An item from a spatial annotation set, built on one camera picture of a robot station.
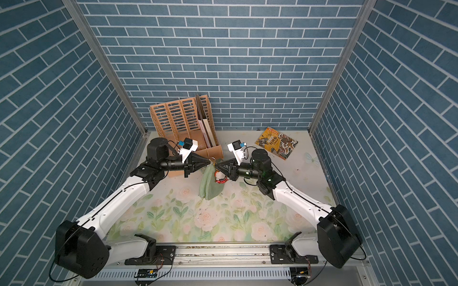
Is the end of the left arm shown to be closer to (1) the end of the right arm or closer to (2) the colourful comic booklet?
(1) the end of the right arm

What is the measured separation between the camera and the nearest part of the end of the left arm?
64 cm

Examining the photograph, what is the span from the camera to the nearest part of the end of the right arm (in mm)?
657
